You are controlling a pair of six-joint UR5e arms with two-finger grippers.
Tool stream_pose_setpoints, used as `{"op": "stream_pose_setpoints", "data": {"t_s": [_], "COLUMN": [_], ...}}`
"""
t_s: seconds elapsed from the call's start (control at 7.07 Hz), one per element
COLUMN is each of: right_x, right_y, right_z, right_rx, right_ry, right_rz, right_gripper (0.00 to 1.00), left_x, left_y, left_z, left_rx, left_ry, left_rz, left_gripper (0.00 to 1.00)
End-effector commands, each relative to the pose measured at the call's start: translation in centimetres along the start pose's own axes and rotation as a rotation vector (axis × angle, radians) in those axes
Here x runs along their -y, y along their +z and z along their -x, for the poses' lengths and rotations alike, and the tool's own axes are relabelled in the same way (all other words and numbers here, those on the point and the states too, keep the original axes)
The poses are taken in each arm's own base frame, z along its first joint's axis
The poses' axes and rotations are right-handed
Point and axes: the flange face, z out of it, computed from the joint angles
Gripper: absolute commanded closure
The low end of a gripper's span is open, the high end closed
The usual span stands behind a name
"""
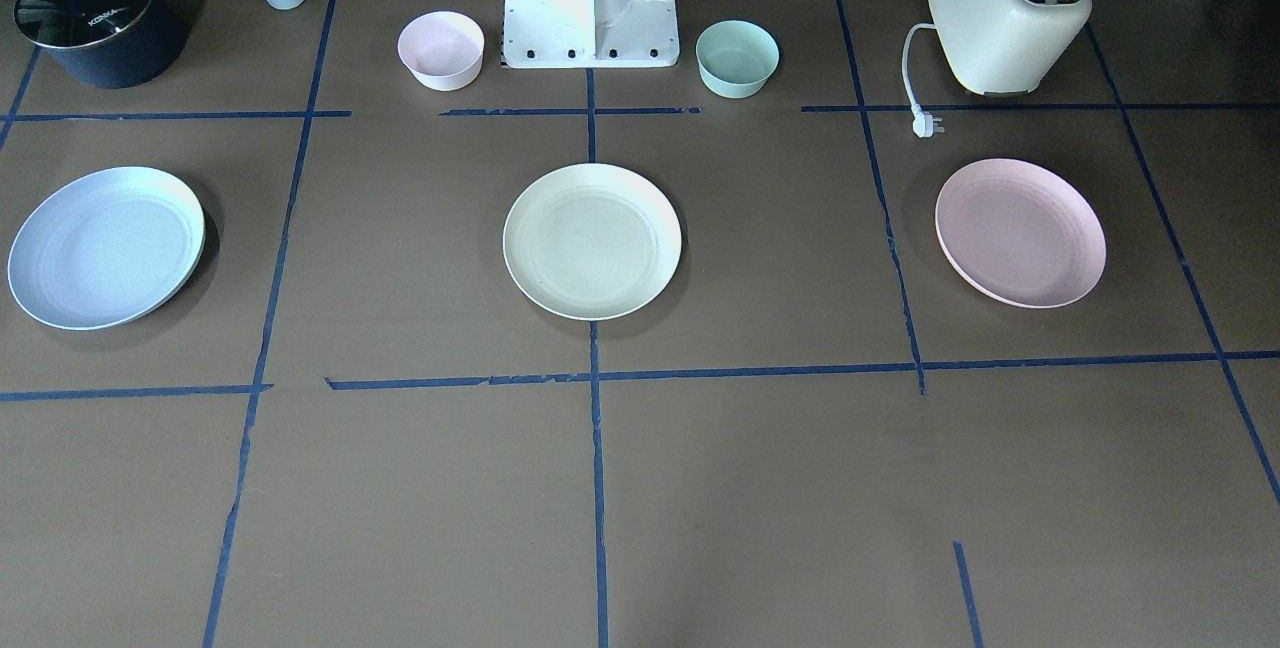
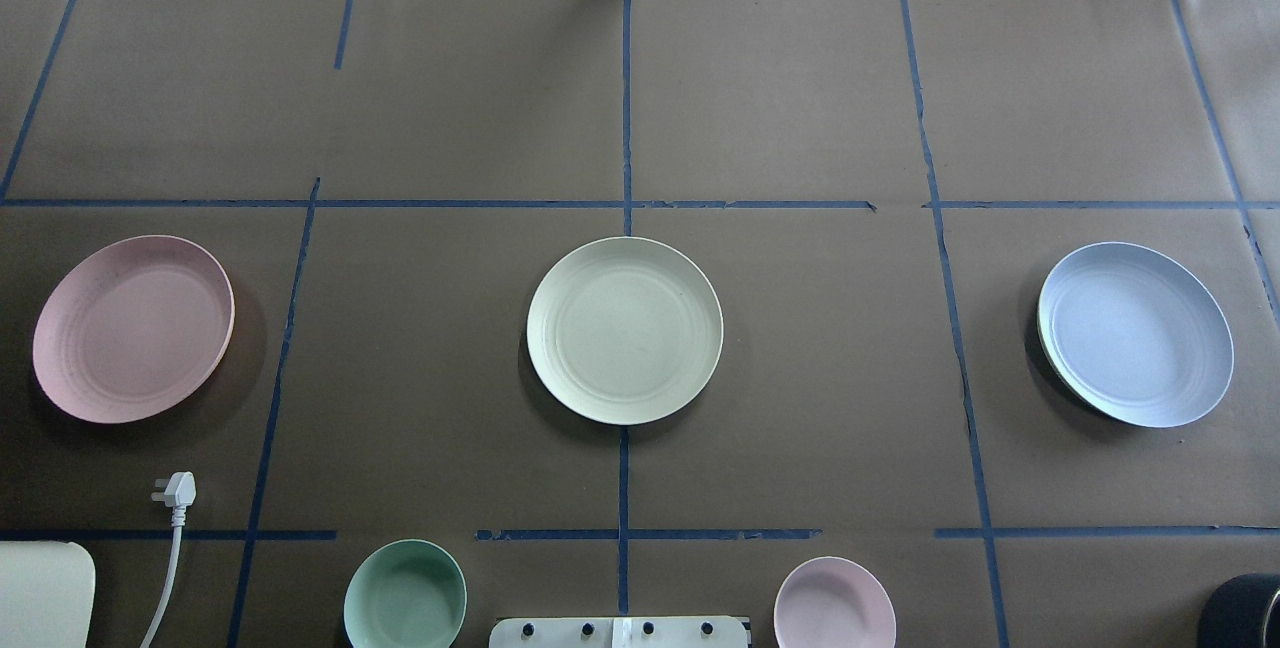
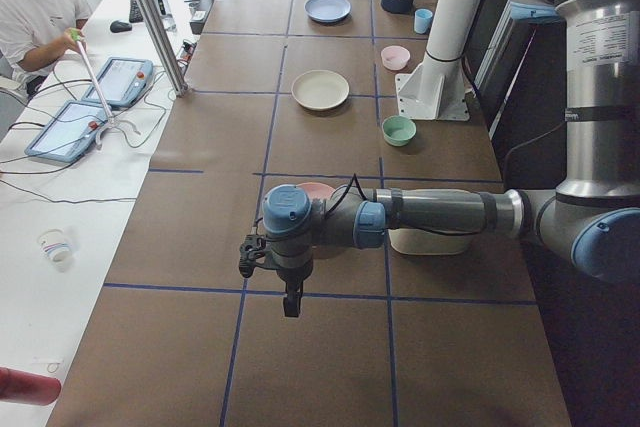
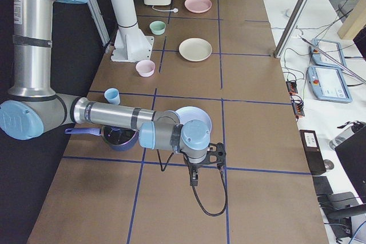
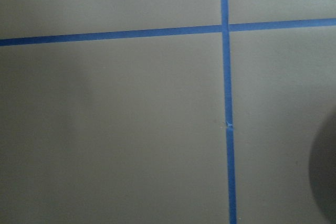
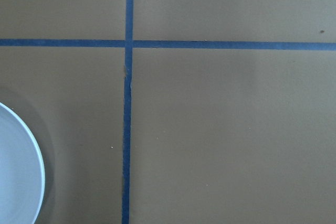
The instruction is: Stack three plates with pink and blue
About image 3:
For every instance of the paper cup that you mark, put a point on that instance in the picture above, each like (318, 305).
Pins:
(56, 248)

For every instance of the teach pendant tablet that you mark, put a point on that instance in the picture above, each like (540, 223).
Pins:
(124, 80)
(69, 134)

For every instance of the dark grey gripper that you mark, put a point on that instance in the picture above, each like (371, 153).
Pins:
(292, 276)

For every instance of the pink bowl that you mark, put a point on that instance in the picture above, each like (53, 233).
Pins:
(395, 57)

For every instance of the black computer mouse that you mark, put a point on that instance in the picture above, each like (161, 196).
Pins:
(120, 27)

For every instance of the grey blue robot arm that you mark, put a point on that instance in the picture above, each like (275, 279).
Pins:
(591, 219)

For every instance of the aluminium frame post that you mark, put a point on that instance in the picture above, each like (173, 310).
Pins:
(163, 46)

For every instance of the green bowl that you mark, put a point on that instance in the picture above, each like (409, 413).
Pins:
(398, 131)

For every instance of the red cylinder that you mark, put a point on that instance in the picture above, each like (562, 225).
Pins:
(28, 388)

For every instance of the pink plate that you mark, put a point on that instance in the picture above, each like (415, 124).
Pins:
(316, 190)

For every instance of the blue plate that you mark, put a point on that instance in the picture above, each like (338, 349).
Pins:
(327, 11)

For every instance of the long grabber stick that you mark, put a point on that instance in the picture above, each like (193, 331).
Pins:
(111, 122)

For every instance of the person in white shirt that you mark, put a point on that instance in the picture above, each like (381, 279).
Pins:
(35, 34)

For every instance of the white mounting pole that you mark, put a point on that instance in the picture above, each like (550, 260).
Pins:
(435, 90)

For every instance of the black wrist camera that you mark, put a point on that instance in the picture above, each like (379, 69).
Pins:
(252, 254)

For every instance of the near teach pendant tablet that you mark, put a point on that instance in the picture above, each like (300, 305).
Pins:
(69, 134)

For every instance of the far teach pendant tablet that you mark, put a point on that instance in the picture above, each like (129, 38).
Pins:
(124, 80)

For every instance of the cream white toaster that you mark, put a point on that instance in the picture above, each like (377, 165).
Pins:
(418, 242)

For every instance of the cream white plate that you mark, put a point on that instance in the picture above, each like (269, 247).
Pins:
(320, 90)

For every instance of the light blue cup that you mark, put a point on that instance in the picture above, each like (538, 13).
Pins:
(423, 19)

